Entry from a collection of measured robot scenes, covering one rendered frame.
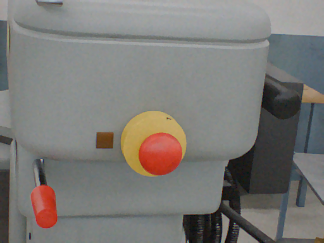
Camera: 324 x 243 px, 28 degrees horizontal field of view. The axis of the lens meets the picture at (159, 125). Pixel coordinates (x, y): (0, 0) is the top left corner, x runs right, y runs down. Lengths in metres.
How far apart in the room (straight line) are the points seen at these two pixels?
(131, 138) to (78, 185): 0.15
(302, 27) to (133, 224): 4.88
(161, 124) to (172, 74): 0.05
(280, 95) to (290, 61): 4.93
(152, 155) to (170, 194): 0.19
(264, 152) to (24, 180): 0.54
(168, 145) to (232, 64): 0.11
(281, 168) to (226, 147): 0.53
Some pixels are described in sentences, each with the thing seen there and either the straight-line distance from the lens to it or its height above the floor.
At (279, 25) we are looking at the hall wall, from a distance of 5.53.
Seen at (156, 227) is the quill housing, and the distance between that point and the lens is 0.82.
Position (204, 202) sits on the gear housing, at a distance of 0.78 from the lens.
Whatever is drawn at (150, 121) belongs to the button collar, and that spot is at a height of 1.78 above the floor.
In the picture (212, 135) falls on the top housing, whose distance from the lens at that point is 0.64.
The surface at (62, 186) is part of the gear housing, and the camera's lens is 0.73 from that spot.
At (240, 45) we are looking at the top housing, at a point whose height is 1.85.
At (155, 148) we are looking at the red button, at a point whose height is 1.77.
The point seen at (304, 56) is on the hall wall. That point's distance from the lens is 5.66.
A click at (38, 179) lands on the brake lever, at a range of 0.67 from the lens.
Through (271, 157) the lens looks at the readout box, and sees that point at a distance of 1.16.
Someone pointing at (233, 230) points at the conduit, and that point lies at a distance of 1.17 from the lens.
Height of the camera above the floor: 1.96
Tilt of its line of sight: 17 degrees down
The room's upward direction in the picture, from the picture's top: 5 degrees clockwise
